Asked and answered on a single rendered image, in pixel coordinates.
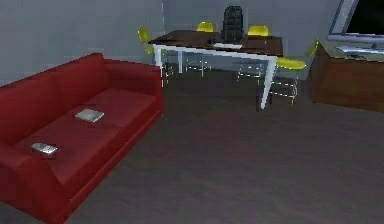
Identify yellow chair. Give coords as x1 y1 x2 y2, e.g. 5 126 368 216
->
236 25 270 86
185 21 215 78
137 26 175 88
270 38 320 105

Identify brown table with white legs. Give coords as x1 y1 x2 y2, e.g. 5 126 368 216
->
148 29 284 111

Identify red sofa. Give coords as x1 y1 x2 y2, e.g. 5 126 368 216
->
0 52 165 224

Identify brown television cabinet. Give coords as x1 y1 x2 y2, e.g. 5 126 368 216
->
309 39 384 114

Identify grey framed television set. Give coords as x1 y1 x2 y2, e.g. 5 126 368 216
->
327 0 384 54

